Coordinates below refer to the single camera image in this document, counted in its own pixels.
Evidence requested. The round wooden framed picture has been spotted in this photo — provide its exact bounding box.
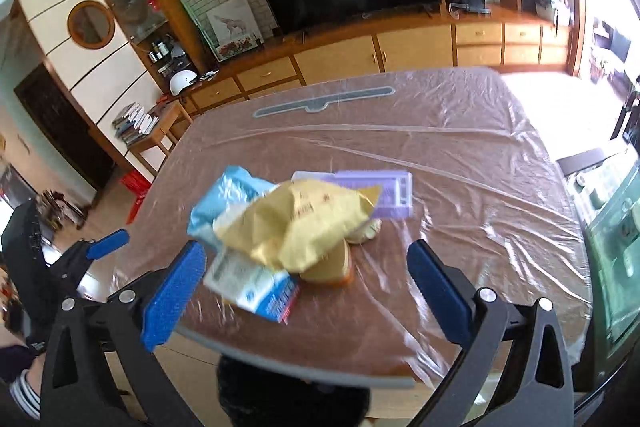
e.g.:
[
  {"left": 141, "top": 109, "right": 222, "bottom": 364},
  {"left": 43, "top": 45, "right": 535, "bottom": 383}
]
[{"left": 67, "top": 0, "right": 115, "bottom": 50}]

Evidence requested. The small wooden side table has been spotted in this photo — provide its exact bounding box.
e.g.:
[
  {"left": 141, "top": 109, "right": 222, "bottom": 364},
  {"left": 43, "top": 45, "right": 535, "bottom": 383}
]
[{"left": 128, "top": 100, "right": 193, "bottom": 178}]

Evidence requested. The glass top side table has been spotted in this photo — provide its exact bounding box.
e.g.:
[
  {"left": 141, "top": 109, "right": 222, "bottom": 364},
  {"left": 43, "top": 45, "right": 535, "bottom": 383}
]
[{"left": 559, "top": 139, "right": 639, "bottom": 402}]

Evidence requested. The striped sleeve left forearm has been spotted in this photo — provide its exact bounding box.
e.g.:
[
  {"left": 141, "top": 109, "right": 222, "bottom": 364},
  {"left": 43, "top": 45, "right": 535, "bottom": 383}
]
[{"left": 0, "top": 345, "right": 46, "bottom": 427}]

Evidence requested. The horse picture frame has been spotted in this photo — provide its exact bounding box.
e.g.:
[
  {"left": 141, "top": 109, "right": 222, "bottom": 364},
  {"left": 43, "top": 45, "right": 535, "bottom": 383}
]
[{"left": 206, "top": 0, "right": 264, "bottom": 62}]

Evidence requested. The stack of books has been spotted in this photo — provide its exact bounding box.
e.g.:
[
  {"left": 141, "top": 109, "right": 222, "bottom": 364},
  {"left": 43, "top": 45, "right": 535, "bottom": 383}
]
[{"left": 112, "top": 103, "right": 160, "bottom": 146}]

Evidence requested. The white helmet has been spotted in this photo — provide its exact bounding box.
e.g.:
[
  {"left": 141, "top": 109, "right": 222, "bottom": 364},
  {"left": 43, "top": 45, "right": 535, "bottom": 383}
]
[{"left": 169, "top": 69, "right": 200, "bottom": 96}]

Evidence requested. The yellow paper bag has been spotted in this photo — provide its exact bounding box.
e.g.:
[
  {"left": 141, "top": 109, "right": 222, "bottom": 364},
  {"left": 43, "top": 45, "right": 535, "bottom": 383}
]
[{"left": 214, "top": 179, "right": 382, "bottom": 273}]

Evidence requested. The purple hair roller cylinder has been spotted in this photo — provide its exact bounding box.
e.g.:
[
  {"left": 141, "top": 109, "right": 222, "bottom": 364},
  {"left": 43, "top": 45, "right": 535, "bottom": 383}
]
[{"left": 290, "top": 169, "right": 414, "bottom": 221}]

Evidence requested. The white labelled packet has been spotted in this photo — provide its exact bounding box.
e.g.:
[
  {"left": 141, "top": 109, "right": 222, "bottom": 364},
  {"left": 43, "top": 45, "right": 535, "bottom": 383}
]
[{"left": 203, "top": 247, "right": 299, "bottom": 323}]

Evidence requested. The red plastic stool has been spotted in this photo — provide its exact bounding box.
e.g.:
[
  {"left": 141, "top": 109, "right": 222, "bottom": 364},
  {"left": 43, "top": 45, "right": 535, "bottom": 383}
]
[{"left": 120, "top": 170, "right": 152, "bottom": 225}]

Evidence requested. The beige round bread bun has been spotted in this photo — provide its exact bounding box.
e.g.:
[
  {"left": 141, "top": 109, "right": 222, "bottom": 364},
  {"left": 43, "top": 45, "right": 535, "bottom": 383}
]
[{"left": 345, "top": 219, "right": 382, "bottom": 245}]

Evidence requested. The dark wooden door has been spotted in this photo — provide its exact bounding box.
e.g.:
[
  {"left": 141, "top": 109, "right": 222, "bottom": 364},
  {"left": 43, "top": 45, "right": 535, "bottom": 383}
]
[{"left": 14, "top": 64, "right": 115, "bottom": 191}]

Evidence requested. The light blue plastic pouch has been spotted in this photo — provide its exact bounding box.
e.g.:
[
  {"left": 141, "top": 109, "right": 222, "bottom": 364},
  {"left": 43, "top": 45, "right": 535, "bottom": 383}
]
[{"left": 186, "top": 166, "right": 276, "bottom": 251}]

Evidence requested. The glass display cabinet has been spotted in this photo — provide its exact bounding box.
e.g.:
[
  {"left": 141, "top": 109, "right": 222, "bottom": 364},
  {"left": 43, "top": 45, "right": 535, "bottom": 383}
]
[{"left": 105, "top": 0, "right": 215, "bottom": 93}]

